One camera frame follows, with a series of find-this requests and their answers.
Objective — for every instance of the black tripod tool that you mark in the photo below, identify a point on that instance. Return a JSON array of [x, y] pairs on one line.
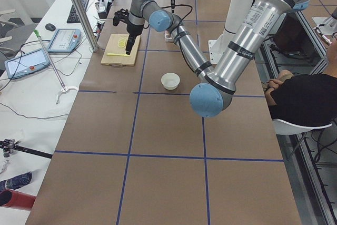
[[10, 145]]

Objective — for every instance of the teach pendant far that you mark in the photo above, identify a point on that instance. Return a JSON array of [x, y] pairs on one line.
[[64, 40]]

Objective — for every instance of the teach pendant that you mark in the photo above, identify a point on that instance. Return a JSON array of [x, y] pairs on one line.
[[64, 40], [26, 64]]

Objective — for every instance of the red cylinder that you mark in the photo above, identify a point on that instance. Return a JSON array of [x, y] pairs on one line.
[[17, 200]]

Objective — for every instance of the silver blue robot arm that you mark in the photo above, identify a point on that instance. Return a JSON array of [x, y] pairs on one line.
[[214, 93]]

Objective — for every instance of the blue patterned cloth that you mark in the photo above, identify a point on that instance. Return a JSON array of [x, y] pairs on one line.
[[17, 182]]

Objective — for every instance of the black computer mouse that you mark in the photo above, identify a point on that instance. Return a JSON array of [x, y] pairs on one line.
[[50, 27]]

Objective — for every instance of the white chair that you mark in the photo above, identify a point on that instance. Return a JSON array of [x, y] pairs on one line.
[[283, 127]]

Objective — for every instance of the teach pendant near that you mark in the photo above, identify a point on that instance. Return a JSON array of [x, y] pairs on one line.
[[26, 64]]

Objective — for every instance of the wooden cutting board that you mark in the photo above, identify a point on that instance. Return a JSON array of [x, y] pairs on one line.
[[115, 51]]

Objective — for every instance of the seated person black shirt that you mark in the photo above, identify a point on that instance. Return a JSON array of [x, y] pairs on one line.
[[307, 100]]

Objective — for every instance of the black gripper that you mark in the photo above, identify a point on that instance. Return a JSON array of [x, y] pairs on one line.
[[132, 30]]

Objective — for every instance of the yellow plastic knife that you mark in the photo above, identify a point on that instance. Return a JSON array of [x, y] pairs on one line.
[[118, 54]]

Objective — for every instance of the white bowl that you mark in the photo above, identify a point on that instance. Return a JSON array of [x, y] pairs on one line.
[[170, 81]]

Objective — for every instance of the aluminium frame post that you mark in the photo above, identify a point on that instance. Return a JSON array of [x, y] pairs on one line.
[[85, 24]]

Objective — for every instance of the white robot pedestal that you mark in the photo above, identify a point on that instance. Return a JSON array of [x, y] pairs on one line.
[[238, 10]]

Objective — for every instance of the clear plastic egg box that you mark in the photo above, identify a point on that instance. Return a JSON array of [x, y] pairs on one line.
[[168, 37]]

